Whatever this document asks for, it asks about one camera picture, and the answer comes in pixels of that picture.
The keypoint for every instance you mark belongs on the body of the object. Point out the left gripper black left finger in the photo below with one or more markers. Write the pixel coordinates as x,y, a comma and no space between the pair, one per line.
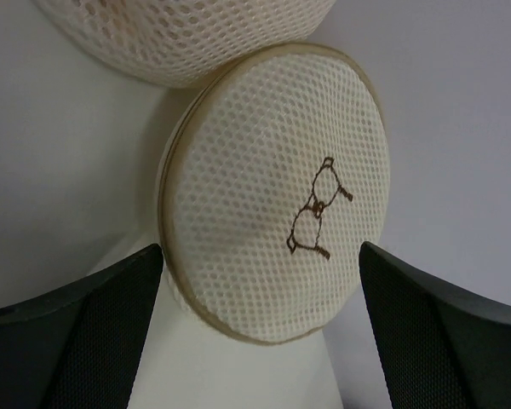
80,346

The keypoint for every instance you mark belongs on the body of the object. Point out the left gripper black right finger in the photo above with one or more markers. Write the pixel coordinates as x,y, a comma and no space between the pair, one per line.
440,346

